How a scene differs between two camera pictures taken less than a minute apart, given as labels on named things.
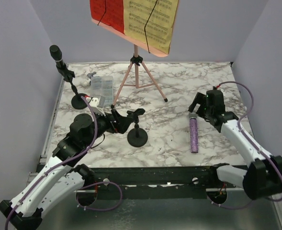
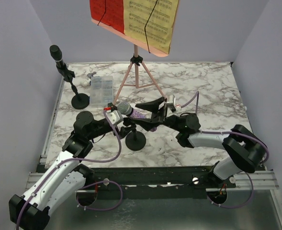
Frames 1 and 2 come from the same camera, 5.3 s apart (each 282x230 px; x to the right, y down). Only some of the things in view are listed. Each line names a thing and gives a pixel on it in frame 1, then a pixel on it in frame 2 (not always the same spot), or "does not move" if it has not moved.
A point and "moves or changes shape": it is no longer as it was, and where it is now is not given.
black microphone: (56, 54) does not move
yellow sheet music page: (159, 26) does not move
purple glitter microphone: (193, 131) moves or changes shape
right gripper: (200, 105) -> (162, 115)
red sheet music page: (114, 16) does not move
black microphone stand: (77, 101) does not move
